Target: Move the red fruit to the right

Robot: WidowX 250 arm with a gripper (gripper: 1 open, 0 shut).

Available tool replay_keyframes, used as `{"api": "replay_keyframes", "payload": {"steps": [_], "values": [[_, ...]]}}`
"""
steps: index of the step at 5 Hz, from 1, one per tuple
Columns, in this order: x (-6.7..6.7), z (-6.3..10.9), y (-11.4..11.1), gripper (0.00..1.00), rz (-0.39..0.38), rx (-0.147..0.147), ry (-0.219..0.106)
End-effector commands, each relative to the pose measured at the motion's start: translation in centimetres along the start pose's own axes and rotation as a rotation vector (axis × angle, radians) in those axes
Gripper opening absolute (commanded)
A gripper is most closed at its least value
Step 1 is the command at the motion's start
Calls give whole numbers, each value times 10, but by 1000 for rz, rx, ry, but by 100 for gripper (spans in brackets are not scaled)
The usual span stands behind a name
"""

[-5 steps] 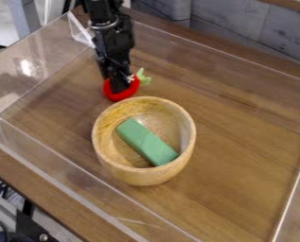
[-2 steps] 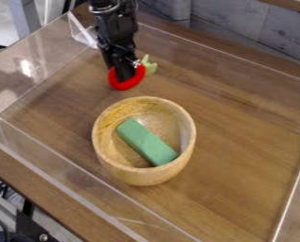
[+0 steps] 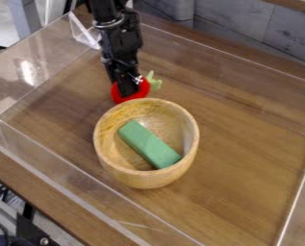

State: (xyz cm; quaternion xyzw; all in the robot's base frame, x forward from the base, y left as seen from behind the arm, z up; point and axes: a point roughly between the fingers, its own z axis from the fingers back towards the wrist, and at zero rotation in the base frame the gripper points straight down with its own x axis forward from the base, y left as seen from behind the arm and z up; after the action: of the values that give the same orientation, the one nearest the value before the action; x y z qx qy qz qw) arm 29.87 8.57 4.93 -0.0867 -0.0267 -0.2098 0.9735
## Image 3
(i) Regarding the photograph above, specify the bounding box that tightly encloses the green rectangular block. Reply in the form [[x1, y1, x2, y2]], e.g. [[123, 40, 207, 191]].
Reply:
[[118, 120, 182, 169]]

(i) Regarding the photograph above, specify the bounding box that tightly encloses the round wooden bowl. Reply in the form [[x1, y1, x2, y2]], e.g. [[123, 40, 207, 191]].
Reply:
[[93, 98, 199, 189]]

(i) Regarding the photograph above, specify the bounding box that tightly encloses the black metal bracket with bolt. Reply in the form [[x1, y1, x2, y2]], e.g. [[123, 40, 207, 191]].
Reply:
[[11, 214, 61, 246]]

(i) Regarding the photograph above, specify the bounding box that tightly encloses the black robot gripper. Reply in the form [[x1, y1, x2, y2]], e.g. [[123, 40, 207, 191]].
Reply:
[[93, 11, 143, 98]]

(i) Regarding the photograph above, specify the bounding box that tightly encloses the red plush fruit green stem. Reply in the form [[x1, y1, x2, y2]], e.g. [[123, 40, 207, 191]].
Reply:
[[110, 70, 163, 105]]

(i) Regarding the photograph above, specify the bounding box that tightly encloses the clear acrylic tray enclosure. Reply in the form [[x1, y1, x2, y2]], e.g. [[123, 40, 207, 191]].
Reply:
[[0, 16, 305, 246]]

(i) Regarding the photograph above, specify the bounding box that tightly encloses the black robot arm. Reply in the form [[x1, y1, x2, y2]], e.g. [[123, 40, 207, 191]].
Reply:
[[87, 0, 143, 98]]

